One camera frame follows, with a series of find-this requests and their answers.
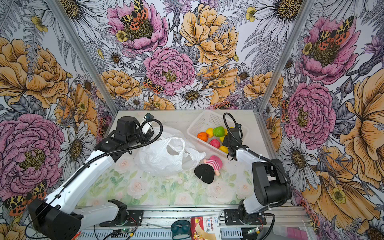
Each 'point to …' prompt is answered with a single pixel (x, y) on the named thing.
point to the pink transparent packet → (290, 233)
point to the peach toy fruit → (210, 132)
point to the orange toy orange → (202, 136)
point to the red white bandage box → (205, 228)
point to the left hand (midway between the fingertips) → (148, 133)
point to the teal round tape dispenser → (181, 229)
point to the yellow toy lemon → (224, 149)
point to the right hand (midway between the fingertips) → (229, 141)
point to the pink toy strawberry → (215, 143)
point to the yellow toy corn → (222, 138)
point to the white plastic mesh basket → (209, 120)
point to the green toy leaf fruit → (218, 131)
